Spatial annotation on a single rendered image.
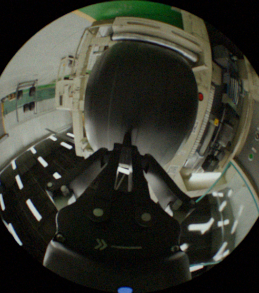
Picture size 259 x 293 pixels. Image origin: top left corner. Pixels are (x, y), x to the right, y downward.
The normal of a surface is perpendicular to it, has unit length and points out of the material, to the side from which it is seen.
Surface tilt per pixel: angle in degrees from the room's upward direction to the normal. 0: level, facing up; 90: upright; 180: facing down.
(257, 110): 90
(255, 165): 90
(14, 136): 90
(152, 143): 78
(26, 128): 90
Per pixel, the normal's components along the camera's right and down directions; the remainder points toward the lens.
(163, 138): -0.05, 0.62
